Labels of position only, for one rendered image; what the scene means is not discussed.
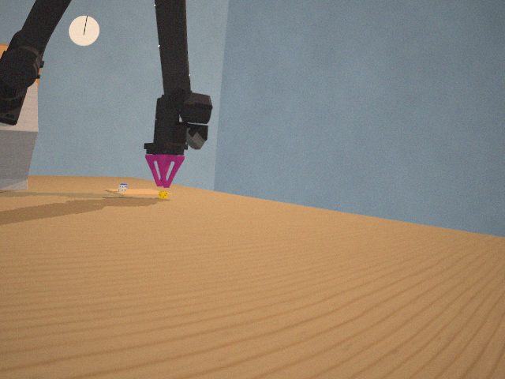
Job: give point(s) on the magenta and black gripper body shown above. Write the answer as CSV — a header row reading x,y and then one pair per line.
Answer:
x,y
163,135

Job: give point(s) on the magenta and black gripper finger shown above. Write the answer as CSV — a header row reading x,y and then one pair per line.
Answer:
x,y
161,159
150,159

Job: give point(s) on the orange mat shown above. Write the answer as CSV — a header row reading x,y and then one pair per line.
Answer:
x,y
138,192

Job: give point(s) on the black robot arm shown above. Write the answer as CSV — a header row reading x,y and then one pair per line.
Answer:
x,y
20,64

